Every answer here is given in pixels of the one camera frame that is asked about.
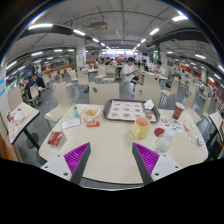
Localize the person in black shirt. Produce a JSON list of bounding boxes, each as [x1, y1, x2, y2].
[[25, 75, 43, 99]]

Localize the yellow mug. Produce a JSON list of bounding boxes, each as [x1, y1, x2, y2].
[[132, 117, 150, 139]]

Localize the beige chair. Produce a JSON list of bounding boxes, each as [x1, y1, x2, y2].
[[89, 82, 120, 105], [134, 85, 161, 107], [44, 82, 72, 123]]

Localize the red paper box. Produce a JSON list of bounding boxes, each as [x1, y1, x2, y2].
[[48, 131, 66, 147]]

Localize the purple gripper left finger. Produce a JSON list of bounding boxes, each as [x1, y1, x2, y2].
[[42, 143, 91, 185]]

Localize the beige chair back right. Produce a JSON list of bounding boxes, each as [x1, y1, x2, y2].
[[134, 85, 161, 107]]

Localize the dark food tray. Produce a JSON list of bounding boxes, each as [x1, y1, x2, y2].
[[103, 99, 160, 123]]

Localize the beige chair far left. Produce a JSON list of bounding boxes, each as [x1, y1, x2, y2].
[[44, 82, 72, 123]]

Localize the clear plastic water bottle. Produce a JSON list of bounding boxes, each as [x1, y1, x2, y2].
[[155, 128, 176, 154]]

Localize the colourful sticker sheet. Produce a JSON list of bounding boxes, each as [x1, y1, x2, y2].
[[160, 116, 183, 132]]

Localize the red ketchup packet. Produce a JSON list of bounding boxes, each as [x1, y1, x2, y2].
[[87, 121, 100, 127]]

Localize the white receipt paper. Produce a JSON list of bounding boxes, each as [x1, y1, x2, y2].
[[61, 118, 81, 130]]

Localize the person in white shirt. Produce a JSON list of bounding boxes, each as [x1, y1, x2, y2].
[[124, 57, 139, 84]]

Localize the side table left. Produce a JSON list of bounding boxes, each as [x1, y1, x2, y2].
[[8, 103, 40, 149]]

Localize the beige chair back left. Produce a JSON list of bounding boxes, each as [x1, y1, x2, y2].
[[89, 82, 120, 105]]

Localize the red paper cup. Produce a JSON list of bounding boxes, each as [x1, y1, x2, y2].
[[172, 102, 185, 120]]

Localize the red round lid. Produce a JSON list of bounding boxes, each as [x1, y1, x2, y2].
[[154, 128, 165, 137]]

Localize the small green-capped bottle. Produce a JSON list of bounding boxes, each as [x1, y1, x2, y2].
[[73, 106, 79, 118]]

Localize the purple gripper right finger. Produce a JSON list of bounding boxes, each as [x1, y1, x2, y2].
[[132, 143, 182, 185]]

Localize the white napkin on tray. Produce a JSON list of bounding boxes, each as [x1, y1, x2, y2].
[[144, 100, 154, 109]]

